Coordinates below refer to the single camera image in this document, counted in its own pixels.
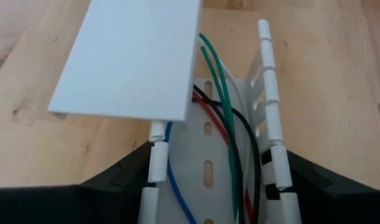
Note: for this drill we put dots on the white duct cover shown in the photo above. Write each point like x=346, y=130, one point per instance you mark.
x=130, y=56

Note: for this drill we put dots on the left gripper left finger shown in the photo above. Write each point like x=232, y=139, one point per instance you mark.
x=68, y=205

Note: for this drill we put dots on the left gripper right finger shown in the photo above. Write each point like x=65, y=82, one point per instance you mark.
x=332, y=202

